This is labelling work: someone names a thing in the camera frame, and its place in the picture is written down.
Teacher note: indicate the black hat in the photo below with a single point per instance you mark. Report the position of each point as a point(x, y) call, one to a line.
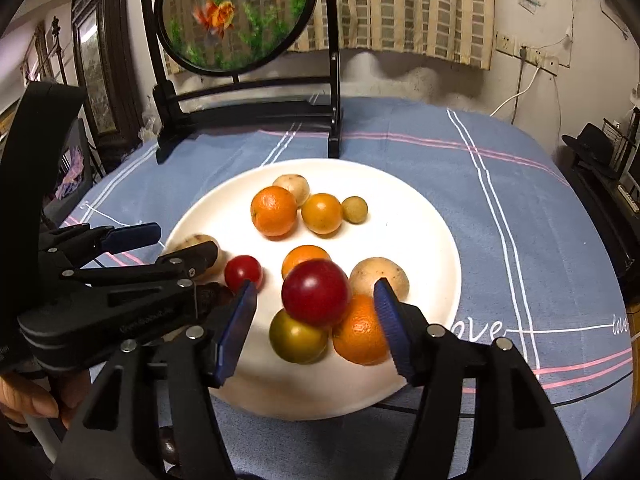
point(592, 147)

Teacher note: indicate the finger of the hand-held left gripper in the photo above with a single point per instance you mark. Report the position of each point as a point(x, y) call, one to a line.
point(190, 260)
point(132, 237)

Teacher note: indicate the person's left hand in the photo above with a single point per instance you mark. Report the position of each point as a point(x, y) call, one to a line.
point(30, 395)

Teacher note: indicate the black tv stand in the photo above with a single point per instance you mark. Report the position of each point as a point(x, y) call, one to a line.
point(605, 220)

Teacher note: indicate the clear plastic bags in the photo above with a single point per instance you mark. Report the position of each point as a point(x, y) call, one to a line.
point(148, 125)

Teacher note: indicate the small orange tangerine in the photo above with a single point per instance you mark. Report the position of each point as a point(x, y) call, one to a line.
point(305, 255)

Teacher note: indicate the spotted tan potato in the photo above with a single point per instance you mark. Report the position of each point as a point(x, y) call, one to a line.
point(192, 240)

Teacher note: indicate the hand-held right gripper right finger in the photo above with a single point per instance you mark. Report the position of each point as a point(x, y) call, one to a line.
point(392, 330)

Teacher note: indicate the red plum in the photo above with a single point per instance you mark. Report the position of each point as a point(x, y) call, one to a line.
point(315, 292)

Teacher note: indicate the white round plate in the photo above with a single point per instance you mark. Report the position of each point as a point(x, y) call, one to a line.
point(400, 220)

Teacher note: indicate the small yellow-green longan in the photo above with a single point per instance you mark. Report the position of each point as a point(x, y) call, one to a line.
point(354, 209)

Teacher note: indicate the yellow-green tomato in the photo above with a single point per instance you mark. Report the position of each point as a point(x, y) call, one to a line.
point(295, 340)

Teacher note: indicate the dark purple mangosteen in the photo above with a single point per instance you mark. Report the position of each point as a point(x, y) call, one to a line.
point(168, 447)

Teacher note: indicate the large orange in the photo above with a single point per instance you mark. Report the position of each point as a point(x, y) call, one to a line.
point(273, 211)
point(360, 335)

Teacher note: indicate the red cherry tomato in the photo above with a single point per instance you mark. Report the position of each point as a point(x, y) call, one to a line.
point(243, 270)

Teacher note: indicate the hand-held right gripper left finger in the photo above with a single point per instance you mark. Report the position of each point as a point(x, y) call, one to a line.
point(235, 330)

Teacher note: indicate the white wall socket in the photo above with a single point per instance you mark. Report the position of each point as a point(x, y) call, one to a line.
point(505, 44)

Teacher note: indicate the purple patterned cloth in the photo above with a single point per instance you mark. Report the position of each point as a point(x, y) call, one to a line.
point(70, 175)

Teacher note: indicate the blue striped tablecloth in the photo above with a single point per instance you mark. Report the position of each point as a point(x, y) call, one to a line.
point(500, 185)

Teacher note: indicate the beige checked curtain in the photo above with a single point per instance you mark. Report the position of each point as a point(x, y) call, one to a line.
point(400, 10)

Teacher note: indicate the tan round potato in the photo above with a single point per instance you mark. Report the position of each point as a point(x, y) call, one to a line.
point(295, 185)
point(380, 272)

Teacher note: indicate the round goldfish ornament black stand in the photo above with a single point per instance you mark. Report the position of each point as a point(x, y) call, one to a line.
point(250, 110)

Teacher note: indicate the yellow-orange tomato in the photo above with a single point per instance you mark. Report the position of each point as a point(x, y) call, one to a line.
point(322, 213)

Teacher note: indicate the dark brown mangosteen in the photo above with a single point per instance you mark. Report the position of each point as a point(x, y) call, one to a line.
point(212, 296)

